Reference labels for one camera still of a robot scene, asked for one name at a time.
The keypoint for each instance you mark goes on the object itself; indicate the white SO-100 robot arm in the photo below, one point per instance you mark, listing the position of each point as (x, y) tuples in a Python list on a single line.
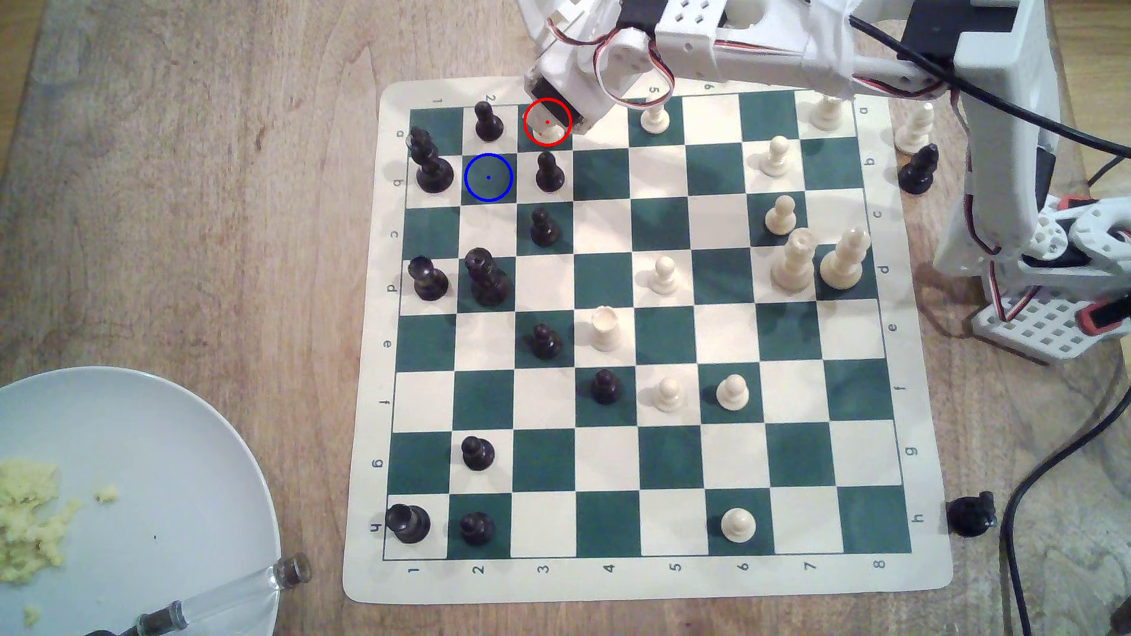
[(769, 49)]

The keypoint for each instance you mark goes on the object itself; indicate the black knight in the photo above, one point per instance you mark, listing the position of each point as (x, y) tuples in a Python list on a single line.
[(972, 515)]

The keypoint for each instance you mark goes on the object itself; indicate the white rook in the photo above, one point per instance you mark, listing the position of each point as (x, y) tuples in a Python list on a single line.
[(605, 331), (828, 115)]

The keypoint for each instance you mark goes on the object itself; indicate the black pawn right edge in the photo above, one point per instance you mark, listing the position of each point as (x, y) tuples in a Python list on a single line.
[(919, 172)]

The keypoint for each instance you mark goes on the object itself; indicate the yellow food crumbles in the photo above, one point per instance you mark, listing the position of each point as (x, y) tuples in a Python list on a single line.
[(26, 521)]

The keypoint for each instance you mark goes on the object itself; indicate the green white chess mat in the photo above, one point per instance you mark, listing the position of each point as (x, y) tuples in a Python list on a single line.
[(671, 459)]

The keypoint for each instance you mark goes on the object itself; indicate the white pawn right edge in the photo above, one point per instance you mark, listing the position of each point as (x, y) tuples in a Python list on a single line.
[(915, 131)]

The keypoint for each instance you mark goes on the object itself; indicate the pale blue plate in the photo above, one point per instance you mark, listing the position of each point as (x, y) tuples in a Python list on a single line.
[(159, 477)]

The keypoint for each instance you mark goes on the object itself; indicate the black pawn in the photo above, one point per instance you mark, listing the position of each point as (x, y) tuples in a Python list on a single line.
[(549, 174), (605, 389), (478, 454), (488, 124), (477, 529), (545, 343), (544, 229)]

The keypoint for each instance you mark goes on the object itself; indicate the white pawn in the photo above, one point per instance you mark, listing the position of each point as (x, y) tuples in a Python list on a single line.
[(669, 396), (777, 159), (780, 217), (664, 277), (732, 394), (550, 134), (655, 119), (738, 526)]

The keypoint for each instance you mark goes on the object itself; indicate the white queen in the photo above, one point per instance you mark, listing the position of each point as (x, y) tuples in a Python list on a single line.
[(793, 265)]

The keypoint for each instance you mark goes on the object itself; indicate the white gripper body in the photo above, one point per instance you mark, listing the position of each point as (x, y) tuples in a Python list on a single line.
[(558, 112)]

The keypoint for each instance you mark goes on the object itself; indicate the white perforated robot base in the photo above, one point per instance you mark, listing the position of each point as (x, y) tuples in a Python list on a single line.
[(1043, 327)]

